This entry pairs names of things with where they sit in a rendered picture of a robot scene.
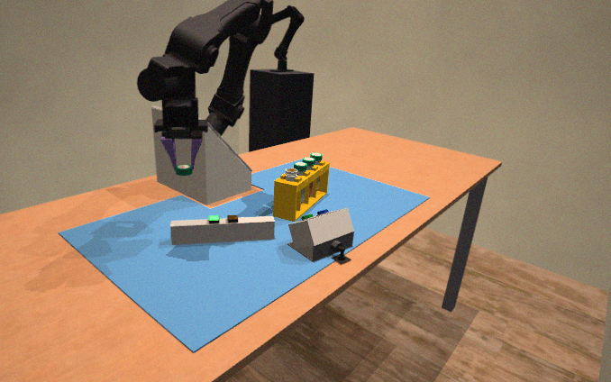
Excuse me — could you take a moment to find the blue flat mat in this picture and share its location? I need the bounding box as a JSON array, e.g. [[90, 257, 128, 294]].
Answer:
[[59, 159, 430, 353]]

